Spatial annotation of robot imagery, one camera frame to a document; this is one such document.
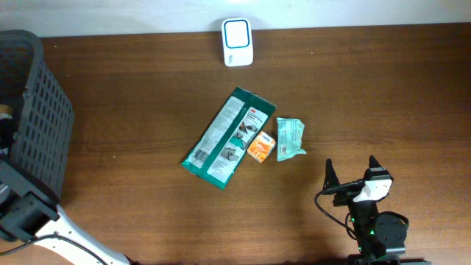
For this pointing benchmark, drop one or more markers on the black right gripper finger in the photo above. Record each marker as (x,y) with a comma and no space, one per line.
(331,180)
(373,163)

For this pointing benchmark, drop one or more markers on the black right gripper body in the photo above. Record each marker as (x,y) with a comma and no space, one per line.
(345,196)

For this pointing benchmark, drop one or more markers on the light green wipes packet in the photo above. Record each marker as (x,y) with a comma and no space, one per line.
(289,134)

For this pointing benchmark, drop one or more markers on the orange tissue pack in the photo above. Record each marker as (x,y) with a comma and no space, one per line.
(261,147)

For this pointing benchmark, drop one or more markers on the green 3M gloves package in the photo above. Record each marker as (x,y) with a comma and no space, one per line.
(218,153)

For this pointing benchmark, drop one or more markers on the white bamboo print tube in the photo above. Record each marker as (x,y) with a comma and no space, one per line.
(6,113)

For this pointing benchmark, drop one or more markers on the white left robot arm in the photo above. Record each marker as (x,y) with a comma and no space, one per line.
(68,240)

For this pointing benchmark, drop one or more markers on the white barcode scanner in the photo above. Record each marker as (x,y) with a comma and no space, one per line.
(237,42)

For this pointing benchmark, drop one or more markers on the dark grey plastic basket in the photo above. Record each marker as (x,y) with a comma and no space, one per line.
(43,115)

